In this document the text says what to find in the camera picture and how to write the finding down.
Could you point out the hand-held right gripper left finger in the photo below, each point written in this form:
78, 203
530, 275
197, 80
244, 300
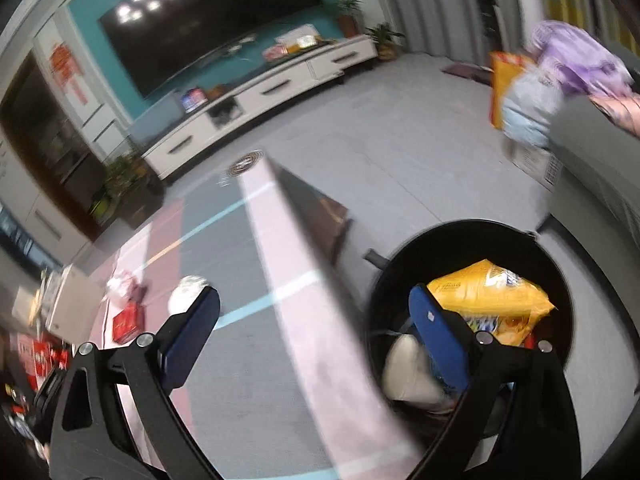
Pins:
190, 340

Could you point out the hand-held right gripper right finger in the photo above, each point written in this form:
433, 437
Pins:
440, 340

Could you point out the white paper cup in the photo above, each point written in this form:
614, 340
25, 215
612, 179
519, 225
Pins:
410, 370

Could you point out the yellow snack bag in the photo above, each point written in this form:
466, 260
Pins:
490, 295

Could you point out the black trash bin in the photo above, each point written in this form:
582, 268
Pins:
450, 245

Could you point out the white crumpled tissue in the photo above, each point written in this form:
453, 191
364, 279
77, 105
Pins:
186, 292

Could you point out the pink plastic bag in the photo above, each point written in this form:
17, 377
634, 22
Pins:
120, 284

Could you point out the red patterned package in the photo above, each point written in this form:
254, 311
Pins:
37, 360

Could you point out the large potted plant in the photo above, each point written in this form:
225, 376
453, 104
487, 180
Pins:
125, 185

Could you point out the grey sofa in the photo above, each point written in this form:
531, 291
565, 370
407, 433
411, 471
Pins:
595, 170

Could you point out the small red blue box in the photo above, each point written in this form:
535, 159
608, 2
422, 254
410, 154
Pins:
194, 100

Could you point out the dark wooden shelf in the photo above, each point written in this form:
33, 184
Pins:
50, 145

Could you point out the pale plastic bag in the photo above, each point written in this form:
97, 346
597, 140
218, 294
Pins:
530, 110

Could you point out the yellow shopping bag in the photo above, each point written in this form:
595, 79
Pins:
500, 90

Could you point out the white television cabinet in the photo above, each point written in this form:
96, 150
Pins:
280, 85

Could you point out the small potted plant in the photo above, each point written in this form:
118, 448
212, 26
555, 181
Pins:
346, 15
385, 40

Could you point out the purple clothing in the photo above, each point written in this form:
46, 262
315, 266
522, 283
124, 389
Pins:
575, 57

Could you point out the large black television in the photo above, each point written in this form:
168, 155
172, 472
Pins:
210, 25

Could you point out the white board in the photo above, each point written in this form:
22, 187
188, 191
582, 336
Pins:
531, 12

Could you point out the grey curtain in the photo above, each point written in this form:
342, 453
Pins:
440, 0

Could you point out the red wall decoration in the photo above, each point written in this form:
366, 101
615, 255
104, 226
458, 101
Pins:
67, 72

